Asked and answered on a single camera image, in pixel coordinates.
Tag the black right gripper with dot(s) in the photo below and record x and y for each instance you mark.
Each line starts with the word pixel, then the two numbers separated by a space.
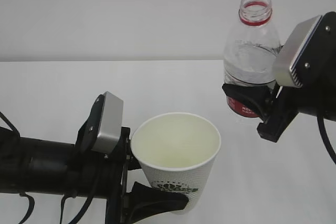
pixel 276 108

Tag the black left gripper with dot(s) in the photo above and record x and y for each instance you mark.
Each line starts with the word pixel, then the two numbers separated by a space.
pixel 141 202

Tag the Nongfu Spring water bottle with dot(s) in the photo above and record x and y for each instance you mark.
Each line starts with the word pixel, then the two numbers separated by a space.
pixel 251 47

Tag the white paper cup green logo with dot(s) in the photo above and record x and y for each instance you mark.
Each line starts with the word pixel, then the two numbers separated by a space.
pixel 176 152

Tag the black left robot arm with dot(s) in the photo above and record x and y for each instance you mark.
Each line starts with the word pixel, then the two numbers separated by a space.
pixel 96 166

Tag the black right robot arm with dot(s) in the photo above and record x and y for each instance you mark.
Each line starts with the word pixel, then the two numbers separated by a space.
pixel 304 72

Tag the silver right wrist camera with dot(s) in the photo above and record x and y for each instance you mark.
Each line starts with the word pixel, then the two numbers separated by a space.
pixel 285 67

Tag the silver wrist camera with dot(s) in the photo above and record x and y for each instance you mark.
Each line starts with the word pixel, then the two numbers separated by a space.
pixel 109 130
pixel 285 67

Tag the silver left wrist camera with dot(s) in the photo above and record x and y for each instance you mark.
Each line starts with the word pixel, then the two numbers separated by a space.
pixel 109 130

